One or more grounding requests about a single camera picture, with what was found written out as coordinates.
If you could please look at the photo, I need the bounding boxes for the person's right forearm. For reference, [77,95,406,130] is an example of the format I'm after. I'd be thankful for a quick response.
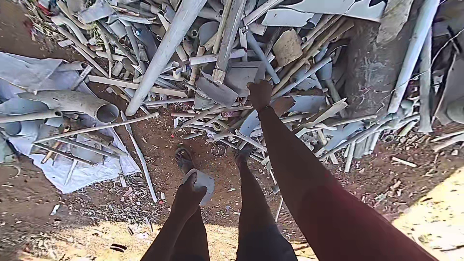
[257,106,440,261]

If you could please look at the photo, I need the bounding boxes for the curved grey broken sheet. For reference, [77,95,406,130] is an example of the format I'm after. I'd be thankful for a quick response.
[195,75,239,107]

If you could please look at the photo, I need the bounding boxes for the long thin beige strip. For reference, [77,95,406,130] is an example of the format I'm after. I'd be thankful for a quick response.
[33,112,160,144]

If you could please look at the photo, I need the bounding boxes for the long thick grey pipe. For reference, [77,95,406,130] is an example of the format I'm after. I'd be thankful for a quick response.
[125,0,208,117]

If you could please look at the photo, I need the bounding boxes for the pile of plastic pipe scraps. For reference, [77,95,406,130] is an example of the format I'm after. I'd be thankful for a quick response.
[25,0,421,174]

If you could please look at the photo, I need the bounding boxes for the person's left hand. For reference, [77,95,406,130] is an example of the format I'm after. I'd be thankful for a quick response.
[171,172,208,219]

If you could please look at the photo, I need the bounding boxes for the translucent white plastic piece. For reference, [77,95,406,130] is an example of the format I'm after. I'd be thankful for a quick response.
[182,168,215,206]

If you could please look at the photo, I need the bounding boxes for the wide beige open-ended pipe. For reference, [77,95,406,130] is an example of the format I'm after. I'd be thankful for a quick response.
[17,90,120,124]

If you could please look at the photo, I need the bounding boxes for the long narrow grey pipe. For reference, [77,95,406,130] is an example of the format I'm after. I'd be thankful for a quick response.
[418,27,433,134]

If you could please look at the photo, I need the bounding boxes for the person's right hand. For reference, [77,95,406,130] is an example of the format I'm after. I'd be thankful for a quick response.
[247,79,273,112]

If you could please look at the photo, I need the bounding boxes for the person's legs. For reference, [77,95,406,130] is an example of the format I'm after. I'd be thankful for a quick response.
[170,146,298,261]

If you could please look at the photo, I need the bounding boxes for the wide dark grey cylinder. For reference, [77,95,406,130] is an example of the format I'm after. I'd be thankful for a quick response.
[344,18,414,119]

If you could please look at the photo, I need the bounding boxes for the long weathered grey plank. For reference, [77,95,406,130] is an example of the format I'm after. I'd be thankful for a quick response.
[212,0,248,84]

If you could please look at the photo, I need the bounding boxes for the white plastic tarp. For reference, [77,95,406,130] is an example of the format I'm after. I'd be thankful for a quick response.
[0,52,141,194]

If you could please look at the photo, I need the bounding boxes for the person's left forearm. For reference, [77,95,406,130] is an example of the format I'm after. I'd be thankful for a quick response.
[140,208,191,261]

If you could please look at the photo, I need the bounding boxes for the long whitish-blue pipe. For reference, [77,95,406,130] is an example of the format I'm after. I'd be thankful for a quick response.
[387,0,441,114]

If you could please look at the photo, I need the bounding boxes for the beige flat broken piece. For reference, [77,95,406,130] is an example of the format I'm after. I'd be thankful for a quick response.
[273,29,303,67]

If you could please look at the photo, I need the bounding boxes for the long thin whitish stick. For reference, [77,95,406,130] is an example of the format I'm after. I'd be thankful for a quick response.
[120,110,159,204]

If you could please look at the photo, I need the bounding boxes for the thin pale hoop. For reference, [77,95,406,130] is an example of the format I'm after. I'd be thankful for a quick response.
[0,165,22,181]

